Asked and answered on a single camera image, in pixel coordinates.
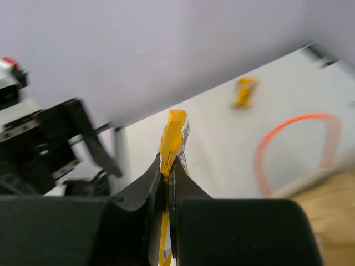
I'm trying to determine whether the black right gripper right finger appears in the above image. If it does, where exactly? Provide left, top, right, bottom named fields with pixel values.
left=169, top=160, right=324, bottom=265

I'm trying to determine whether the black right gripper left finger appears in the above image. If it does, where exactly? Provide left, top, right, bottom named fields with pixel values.
left=1, top=159, right=163, bottom=265

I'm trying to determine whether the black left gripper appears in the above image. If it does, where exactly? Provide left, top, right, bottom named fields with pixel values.
left=1, top=99, right=122, bottom=194

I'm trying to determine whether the yellow candy bar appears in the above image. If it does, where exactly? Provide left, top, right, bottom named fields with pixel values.
left=158, top=109, right=190, bottom=265

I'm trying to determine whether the yellow snack packet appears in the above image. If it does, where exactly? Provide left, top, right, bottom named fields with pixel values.
left=233, top=76, right=260, bottom=108

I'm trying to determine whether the beige paper bag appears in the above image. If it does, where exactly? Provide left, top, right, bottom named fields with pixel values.
left=253, top=113, right=354, bottom=265

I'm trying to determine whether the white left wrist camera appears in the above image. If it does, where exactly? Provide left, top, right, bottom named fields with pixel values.
left=1, top=57, right=40, bottom=132

